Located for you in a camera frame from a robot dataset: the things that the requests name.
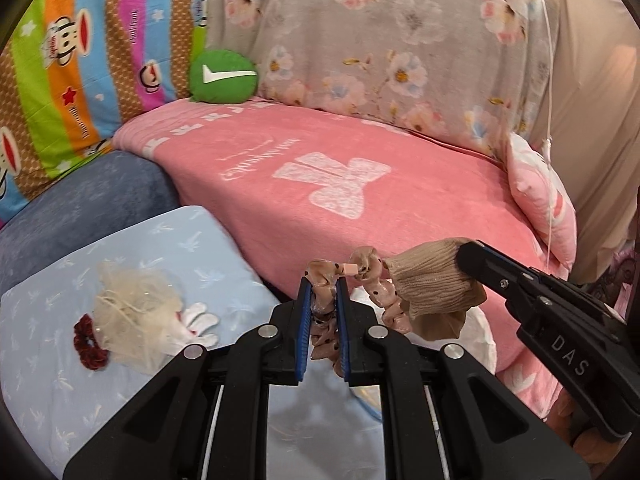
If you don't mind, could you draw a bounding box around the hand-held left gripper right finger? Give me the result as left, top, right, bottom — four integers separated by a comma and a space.
335, 277, 592, 480

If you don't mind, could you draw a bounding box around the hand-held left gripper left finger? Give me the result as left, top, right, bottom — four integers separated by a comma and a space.
62, 277, 313, 480

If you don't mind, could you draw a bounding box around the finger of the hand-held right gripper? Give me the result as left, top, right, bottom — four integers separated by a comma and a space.
475, 239, 614, 315
457, 241, 609, 332

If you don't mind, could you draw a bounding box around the beige polka dot scrunchie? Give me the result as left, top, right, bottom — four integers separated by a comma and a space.
304, 245, 417, 379

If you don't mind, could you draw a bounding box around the white bag lined trash bin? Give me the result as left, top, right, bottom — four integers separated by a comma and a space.
347, 285, 499, 422

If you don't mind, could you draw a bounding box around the beige ribbed sock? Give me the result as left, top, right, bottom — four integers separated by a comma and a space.
387, 238, 487, 339

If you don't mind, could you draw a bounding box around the person's right hand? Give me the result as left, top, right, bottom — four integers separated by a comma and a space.
550, 392, 618, 472

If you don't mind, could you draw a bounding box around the small pink pillow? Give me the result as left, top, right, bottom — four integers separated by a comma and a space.
506, 132, 579, 269

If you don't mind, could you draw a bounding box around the pink blanket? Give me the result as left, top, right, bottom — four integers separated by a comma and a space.
112, 100, 572, 420

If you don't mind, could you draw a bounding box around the beige tulle mesh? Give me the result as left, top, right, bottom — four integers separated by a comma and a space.
92, 259, 184, 376

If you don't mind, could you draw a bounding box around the beige curtain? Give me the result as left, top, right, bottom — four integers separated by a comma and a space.
525, 0, 640, 287

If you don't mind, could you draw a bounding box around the dark red scrunchie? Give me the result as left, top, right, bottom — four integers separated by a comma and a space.
73, 313, 112, 372

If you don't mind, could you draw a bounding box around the blue-grey sofa cushion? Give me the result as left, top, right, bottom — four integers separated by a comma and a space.
0, 150, 182, 302

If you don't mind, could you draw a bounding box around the grey floral blanket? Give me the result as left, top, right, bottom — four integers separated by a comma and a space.
205, 0, 562, 162

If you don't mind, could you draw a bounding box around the green round cushion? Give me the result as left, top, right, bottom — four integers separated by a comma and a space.
188, 48, 259, 105

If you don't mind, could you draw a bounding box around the colourful monkey print quilt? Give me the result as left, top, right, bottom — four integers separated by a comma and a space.
0, 0, 214, 224

